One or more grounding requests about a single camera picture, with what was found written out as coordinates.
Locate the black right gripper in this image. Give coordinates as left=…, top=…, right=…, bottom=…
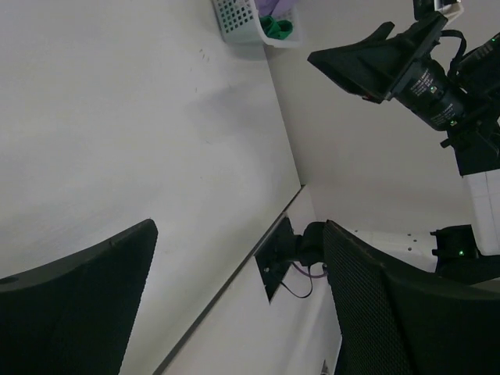
left=307, top=12, right=466, bottom=129

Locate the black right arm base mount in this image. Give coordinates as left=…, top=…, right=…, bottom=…
left=255, top=217, right=327, bottom=300

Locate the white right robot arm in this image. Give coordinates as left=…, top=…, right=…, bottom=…
left=308, top=11, right=499, bottom=177

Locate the green t shirt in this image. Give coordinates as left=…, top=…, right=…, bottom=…
left=259, top=16, right=294, bottom=40

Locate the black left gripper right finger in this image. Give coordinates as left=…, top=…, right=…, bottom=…
left=323, top=220, right=499, bottom=374

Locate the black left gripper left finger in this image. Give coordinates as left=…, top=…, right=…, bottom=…
left=1, top=219, right=158, bottom=374

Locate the white plastic laundry basket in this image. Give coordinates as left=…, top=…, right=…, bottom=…
left=212, top=1, right=302, bottom=48

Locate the purple t shirt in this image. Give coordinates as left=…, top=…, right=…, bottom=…
left=255, top=0, right=298, bottom=17

